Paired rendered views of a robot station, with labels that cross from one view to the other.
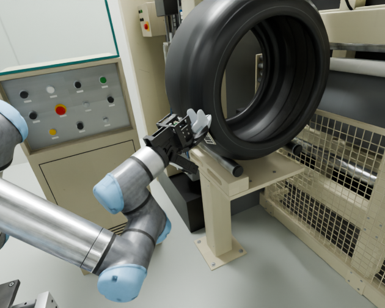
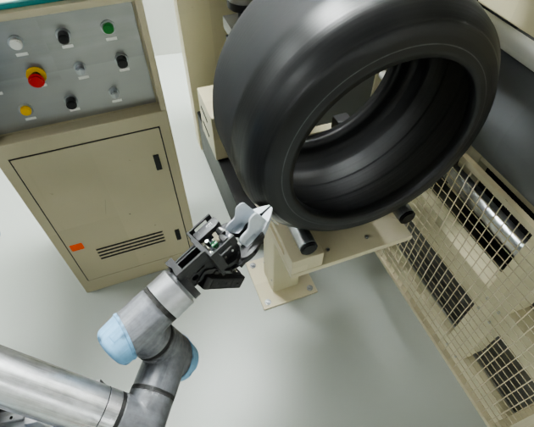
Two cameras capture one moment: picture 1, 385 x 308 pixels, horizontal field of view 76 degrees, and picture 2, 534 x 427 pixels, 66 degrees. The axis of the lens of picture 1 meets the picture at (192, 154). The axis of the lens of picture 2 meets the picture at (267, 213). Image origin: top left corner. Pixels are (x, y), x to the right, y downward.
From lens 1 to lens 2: 0.39 m
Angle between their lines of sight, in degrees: 22
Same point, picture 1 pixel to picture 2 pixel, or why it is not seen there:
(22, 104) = not seen: outside the picture
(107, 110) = (116, 77)
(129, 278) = not seen: outside the picture
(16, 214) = (8, 396)
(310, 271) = (396, 329)
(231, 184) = (297, 263)
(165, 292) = (198, 331)
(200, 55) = (268, 118)
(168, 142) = (202, 265)
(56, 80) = (25, 27)
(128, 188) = (142, 341)
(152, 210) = (174, 355)
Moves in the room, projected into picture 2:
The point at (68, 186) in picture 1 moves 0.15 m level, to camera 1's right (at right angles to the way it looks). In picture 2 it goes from (58, 190) to (101, 191)
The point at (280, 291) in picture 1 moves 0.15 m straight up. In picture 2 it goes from (350, 350) to (356, 335)
